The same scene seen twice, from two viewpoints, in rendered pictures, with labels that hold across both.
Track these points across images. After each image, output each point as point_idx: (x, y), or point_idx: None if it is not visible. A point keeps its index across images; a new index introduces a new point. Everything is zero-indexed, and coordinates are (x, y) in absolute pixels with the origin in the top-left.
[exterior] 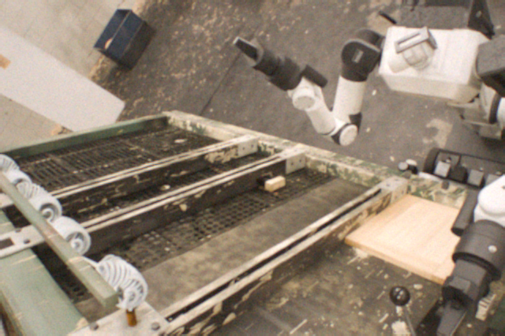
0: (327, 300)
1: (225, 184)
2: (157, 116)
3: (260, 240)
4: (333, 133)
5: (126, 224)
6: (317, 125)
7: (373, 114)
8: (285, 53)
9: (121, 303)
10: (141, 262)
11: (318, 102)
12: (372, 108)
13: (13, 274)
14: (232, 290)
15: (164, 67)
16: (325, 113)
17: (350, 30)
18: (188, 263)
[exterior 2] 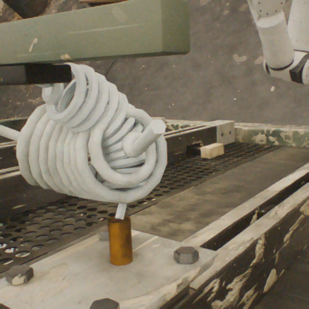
0: None
1: None
2: (25, 117)
3: (234, 196)
4: (293, 66)
5: (20, 184)
6: (274, 52)
7: (276, 111)
8: (162, 63)
9: (114, 175)
10: (56, 233)
11: (279, 16)
12: (274, 105)
13: None
14: (271, 220)
15: (18, 94)
16: (286, 34)
17: (234, 30)
18: (140, 227)
